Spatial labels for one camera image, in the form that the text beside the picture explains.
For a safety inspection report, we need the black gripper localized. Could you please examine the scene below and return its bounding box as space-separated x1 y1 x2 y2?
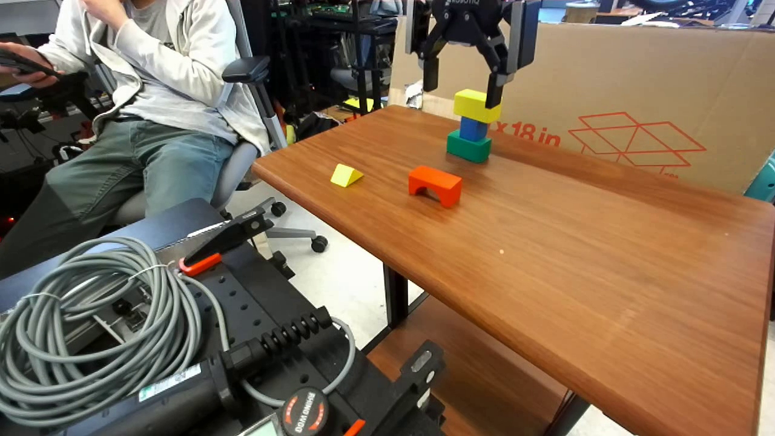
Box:
420 0 544 110

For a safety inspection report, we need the yellow rectangular block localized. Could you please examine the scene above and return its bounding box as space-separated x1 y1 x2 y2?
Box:
450 88 503 126

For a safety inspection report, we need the blue cube block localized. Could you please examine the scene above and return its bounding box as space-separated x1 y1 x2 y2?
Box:
458 116 492 145

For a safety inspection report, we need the red arch block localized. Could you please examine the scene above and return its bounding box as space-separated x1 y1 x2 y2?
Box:
408 164 464 212

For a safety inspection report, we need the black handheld device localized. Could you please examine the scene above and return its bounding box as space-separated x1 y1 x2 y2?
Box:
0 41 66 81

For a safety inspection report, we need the person left hand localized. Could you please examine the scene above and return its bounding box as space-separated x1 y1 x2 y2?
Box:
79 0 130 35

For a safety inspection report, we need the person right hand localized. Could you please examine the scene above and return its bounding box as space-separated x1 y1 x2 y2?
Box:
0 65 62 91

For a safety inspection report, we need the green block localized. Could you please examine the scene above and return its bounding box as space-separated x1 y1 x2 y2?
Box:
446 129 495 164

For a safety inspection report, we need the small yellow floor object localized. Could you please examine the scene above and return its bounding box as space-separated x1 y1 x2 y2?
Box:
342 95 375 116

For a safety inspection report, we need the black equipment rack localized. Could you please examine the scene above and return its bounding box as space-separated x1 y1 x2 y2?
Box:
265 0 400 124

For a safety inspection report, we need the yellow wedge block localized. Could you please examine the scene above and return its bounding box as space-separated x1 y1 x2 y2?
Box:
328 162 365 191

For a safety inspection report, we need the large cardboard box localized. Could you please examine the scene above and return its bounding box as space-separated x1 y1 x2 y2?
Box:
388 15 775 200

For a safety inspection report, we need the grey office chair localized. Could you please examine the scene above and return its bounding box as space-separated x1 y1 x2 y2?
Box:
111 54 332 254

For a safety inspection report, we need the wooden table lower shelf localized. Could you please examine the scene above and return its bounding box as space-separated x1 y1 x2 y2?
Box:
362 294 572 436

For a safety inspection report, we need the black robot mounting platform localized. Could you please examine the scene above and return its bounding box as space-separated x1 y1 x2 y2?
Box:
0 197 450 436

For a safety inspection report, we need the seated person grey hoodie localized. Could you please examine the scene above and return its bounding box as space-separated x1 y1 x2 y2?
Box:
0 0 274 281

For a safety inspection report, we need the black clamp round orange knob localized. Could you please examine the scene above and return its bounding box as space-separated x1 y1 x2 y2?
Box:
237 336 449 436

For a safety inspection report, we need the green plastic bin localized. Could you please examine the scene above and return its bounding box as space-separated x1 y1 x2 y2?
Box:
744 152 775 204

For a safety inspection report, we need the black clamp orange handle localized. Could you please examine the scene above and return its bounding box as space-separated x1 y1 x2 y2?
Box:
164 204 276 281

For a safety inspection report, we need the black ribbed cable hose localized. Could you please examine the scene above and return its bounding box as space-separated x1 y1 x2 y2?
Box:
216 306 359 384

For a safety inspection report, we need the grey coiled cable bundle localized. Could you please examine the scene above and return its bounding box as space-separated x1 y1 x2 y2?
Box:
0 236 232 432

